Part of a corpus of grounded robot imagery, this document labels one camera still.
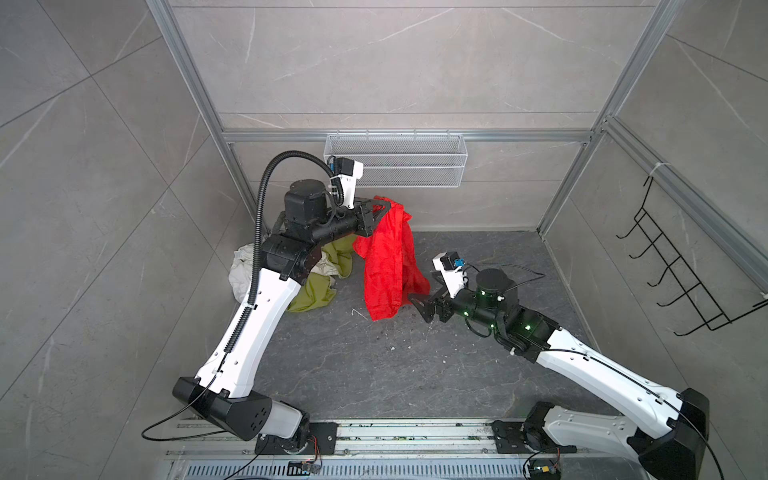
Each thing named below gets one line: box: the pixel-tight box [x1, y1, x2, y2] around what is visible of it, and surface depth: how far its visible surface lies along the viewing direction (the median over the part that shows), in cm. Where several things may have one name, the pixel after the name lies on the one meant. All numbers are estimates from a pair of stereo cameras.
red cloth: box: [353, 196, 431, 321], surface depth 68 cm
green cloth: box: [287, 234, 357, 313], surface depth 100 cm
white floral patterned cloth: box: [310, 250, 339, 276], surface depth 105 cm
